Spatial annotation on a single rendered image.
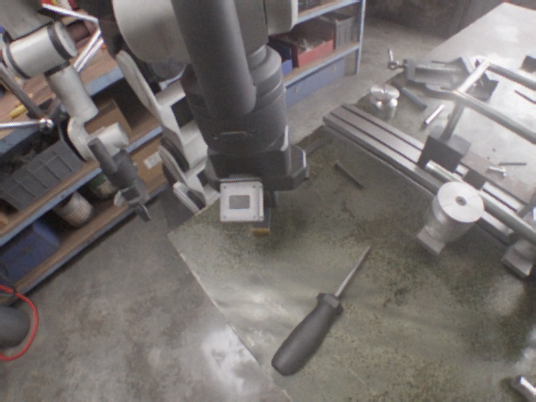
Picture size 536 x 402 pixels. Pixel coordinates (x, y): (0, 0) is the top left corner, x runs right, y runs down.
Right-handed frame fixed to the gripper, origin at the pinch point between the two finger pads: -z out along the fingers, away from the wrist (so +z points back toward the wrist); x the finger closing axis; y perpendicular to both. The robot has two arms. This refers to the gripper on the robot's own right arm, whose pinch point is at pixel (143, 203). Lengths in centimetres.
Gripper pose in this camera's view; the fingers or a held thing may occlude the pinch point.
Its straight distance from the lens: 87.3
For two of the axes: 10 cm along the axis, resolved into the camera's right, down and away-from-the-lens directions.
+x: 3.6, 5.9, -7.2
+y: 9.1, -3.9, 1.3
